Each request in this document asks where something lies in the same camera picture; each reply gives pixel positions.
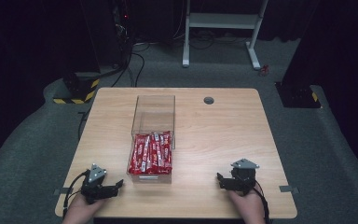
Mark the dark equipment with red light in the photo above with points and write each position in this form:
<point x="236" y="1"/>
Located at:
<point x="123" y="18"/>

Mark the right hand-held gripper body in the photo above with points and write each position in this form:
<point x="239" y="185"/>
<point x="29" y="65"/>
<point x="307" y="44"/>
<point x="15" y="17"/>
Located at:
<point x="244" y="176"/>

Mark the pile of red stick packets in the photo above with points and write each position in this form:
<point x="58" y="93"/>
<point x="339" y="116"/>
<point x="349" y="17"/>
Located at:
<point x="150" y="154"/>

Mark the grey tape strip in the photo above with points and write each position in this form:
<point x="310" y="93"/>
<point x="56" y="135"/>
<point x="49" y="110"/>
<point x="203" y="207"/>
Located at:
<point x="62" y="191"/>
<point x="289" y="188"/>

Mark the person's left hand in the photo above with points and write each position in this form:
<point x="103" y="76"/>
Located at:
<point x="81" y="209"/>

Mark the person's right hand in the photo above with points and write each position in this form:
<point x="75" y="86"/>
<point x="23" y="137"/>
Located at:
<point x="248" y="206"/>

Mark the clear acrylic drawer case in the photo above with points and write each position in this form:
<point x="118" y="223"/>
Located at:
<point x="154" y="112"/>

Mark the small red object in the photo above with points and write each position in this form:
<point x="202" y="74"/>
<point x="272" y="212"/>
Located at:
<point x="263" y="70"/>

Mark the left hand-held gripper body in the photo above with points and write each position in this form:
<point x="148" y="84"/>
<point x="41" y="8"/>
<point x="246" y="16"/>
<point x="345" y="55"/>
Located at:
<point x="95" y="180"/>

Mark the black yellow striped stand base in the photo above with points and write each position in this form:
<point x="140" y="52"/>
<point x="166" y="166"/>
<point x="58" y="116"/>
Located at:
<point x="80" y="90"/>

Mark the clear acrylic drawer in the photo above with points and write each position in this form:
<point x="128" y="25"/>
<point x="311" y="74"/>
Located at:
<point x="149" y="178"/>

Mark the white metal stand frame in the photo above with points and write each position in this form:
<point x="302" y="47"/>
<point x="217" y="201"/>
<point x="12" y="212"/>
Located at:
<point x="220" y="21"/>

